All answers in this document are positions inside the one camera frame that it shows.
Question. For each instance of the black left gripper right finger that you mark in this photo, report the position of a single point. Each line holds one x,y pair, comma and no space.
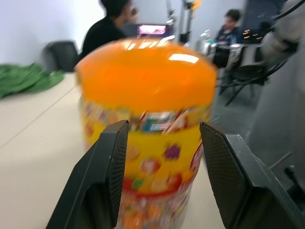
240,181

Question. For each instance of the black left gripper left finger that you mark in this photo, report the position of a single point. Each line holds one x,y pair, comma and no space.
95,181

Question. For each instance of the yellow lollipop jar orange lid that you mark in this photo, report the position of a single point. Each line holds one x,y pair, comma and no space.
145,124

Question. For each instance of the black folding chair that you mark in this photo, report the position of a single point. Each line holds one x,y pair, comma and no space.
240,71

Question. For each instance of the green cloth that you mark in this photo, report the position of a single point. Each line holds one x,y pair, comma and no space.
26,78

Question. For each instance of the black office chair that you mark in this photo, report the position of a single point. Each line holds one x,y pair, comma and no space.
62,56

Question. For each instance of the person in dark blue top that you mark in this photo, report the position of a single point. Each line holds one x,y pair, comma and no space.
229,28

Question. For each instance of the person in black shirt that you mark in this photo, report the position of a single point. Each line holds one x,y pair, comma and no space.
107,28

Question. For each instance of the monitor with pink screen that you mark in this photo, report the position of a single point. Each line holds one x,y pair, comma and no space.
152,29

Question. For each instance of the grey metal stand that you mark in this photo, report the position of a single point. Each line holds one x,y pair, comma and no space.
186,19

